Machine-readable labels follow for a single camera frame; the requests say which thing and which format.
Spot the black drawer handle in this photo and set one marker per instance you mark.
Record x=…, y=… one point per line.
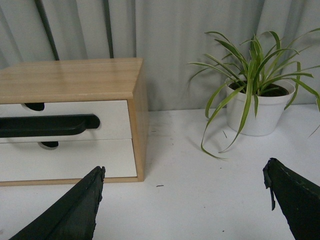
x=47, y=126

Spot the grey curtain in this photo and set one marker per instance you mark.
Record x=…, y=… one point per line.
x=168, y=34

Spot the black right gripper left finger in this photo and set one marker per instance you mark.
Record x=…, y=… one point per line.
x=73, y=216

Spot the green spider plant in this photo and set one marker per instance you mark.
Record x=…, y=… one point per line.
x=255, y=76

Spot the white drawer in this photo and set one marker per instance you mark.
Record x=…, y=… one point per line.
x=29, y=161
x=113, y=116

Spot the wooden drawer cabinet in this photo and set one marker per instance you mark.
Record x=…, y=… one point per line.
x=122, y=79

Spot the white plant pot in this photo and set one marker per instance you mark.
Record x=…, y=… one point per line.
x=269, y=111

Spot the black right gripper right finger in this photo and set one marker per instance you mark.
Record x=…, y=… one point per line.
x=298, y=198

